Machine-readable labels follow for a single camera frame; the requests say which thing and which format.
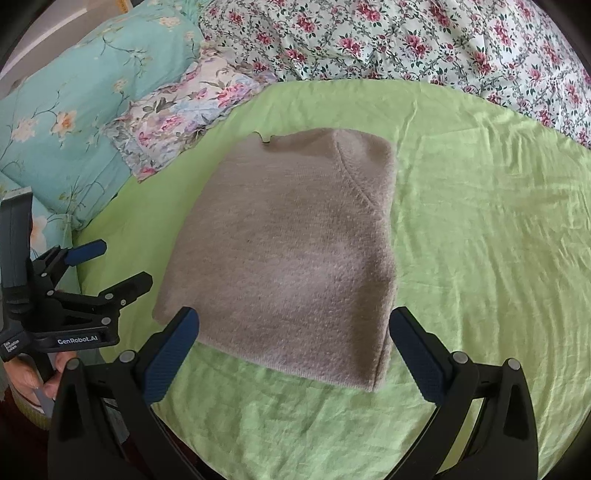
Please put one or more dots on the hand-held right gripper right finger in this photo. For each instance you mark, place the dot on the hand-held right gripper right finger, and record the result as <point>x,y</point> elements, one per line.
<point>418,355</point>

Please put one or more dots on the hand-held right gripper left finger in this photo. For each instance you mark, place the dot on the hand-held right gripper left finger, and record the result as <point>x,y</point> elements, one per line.
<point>171,355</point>

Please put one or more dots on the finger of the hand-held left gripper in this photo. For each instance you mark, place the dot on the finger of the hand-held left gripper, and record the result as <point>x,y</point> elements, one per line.
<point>85,253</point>
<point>134,284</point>

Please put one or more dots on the beige knit sweater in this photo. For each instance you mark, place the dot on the beige knit sweater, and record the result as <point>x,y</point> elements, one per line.
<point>286,258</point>

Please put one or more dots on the person's left hand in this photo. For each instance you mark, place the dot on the person's left hand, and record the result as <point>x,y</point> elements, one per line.
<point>34,374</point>

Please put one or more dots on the teal floral quilt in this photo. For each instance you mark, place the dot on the teal floral quilt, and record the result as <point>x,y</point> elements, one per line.
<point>69,115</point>

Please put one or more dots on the green bed sheet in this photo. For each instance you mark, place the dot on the green bed sheet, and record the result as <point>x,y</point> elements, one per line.
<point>485,230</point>

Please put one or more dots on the pastel floral pillow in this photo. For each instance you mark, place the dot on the pastel floral pillow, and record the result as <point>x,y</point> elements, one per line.
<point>184,106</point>

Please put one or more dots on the white rose-print quilt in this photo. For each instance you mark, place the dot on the white rose-print quilt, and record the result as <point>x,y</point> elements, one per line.
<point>392,37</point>

